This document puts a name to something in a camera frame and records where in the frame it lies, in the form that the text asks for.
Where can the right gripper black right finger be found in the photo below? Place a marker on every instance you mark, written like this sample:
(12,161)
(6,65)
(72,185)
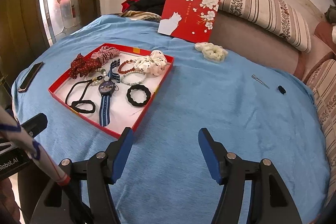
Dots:
(228,170)

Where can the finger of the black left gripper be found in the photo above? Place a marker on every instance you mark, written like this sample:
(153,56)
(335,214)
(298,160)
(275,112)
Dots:
(36,124)

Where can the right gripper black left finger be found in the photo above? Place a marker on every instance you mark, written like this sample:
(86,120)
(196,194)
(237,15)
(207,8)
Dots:
(103,170)

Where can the dark red polka dot scrunchie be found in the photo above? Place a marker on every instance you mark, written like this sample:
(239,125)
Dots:
(82,67)

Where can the blue striped strap wristwatch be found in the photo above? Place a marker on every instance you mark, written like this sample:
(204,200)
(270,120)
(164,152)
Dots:
(106,90)

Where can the long black elastic band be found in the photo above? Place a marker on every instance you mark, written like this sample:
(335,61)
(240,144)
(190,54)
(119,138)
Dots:
(77,94)

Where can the black smartphone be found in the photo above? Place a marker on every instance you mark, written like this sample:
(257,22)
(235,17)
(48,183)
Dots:
(29,77)

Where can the blue bed blanket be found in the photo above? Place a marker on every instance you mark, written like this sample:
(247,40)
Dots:
(166,179)

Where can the red tray box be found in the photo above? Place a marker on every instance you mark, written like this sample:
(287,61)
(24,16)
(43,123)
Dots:
(122,113)

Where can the black wavy scrunchie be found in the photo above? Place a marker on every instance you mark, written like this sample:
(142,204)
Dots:
(141,88)

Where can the silver hair pin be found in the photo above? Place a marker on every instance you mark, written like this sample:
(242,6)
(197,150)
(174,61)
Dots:
(259,81)

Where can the small black hair clip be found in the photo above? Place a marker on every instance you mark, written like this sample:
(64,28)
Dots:
(281,89)

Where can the red white striped scrunchie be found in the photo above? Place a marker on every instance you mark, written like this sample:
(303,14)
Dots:
(104,54)

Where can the cream fluffy scrunchie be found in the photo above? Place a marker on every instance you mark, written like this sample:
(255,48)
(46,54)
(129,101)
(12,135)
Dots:
(212,52)

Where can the white patterned scrunchie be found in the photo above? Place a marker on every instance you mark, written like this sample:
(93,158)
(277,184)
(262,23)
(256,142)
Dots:
(153,64)

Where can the striped floral side pillow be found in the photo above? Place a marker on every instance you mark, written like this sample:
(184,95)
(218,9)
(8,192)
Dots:
(322,83)

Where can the pink brown headboard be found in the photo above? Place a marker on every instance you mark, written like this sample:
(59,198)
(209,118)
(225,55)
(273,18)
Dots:
(262,47)

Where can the red box lid with cat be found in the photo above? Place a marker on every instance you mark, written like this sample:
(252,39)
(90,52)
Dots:
(190,20)

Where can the dark clothes pile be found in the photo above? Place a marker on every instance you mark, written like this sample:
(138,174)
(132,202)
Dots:
(148,10)

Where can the grey green plush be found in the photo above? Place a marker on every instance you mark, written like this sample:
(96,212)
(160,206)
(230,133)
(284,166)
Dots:
(330,14)

